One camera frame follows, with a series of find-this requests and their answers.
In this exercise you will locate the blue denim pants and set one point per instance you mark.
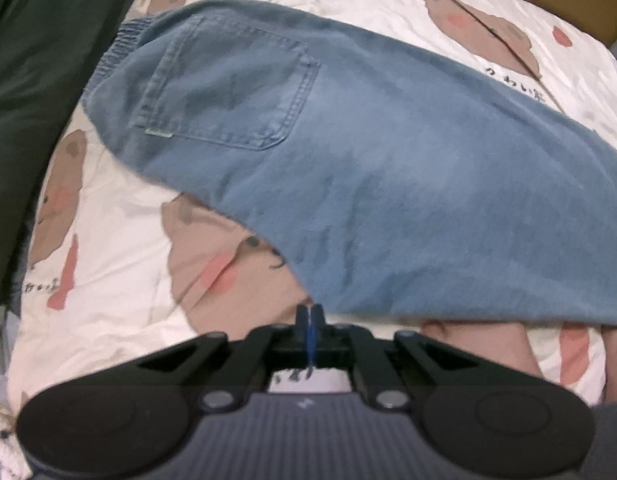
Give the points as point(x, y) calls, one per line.
point(388, 160)

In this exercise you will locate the cream bear print blanket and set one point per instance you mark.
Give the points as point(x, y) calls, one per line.
point(128, 240)

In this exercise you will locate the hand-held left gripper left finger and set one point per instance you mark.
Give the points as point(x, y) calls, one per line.
point(302, 335)

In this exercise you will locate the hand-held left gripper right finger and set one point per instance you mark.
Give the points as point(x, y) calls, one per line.
point(318, 335)

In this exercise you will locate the dark green pillow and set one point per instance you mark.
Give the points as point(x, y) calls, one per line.
point(38, 85)

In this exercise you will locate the person's grey trouser leg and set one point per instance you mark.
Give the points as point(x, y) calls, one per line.
point(613, 445)

